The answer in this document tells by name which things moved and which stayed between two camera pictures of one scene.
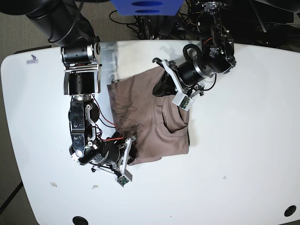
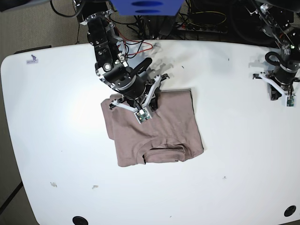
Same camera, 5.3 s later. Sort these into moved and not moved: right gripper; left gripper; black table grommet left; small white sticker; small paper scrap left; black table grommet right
Moved: right gripper; left gripper
Not moved: small white sticker; small paper scrap left; black table grommet right; black table grommet left
